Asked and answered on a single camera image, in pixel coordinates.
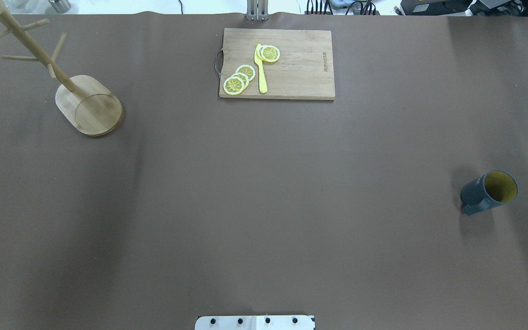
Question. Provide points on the lemon slice middle left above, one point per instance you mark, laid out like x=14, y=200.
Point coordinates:
x=243, y=77

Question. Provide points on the lemon slice back left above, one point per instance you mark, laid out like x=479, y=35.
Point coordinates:
x=247, y=70

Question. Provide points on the lemon slice under knife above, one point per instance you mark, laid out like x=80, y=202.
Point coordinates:
x=258, y=52

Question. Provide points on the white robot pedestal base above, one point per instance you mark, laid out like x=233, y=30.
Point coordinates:
x=256, y=322

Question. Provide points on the wooden cup storage rack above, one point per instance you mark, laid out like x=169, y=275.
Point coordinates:
x=88, y=105

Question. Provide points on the yellow plastic knife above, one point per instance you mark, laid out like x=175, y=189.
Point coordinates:
x=262, y=83

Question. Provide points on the aluminium frame post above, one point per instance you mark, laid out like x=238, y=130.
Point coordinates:
x=257, y=10

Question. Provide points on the bamboo cutting board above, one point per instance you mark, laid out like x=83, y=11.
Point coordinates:
x=303, y=72

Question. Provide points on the dark blue mug yellow inside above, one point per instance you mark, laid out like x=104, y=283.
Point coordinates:
x=493, y=189

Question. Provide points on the black equipment box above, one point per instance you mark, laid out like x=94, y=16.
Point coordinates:
x=434, y=7

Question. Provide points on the lemon slice front left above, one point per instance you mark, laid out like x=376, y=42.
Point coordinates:
x=232, y=86

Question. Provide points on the lemon slice by knife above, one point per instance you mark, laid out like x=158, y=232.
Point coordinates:
x=269, y=53

